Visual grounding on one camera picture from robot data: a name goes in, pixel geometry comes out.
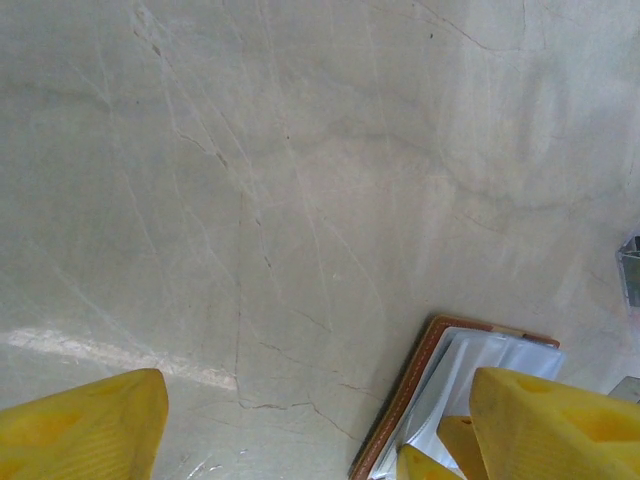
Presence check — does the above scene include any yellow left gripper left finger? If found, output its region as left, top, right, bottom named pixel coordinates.
left=0, top=368, right=170, bottom=480

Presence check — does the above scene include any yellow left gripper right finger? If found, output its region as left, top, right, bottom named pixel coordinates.
left=469, top=367, right=640, bottom=480

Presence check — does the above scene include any brown leather card holder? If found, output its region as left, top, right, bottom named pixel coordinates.
left=348, top=313, right=566, bottom=480

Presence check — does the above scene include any clear acrylic organizer box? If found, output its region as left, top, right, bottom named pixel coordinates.
left=613, top=227, right=640, bottom=317

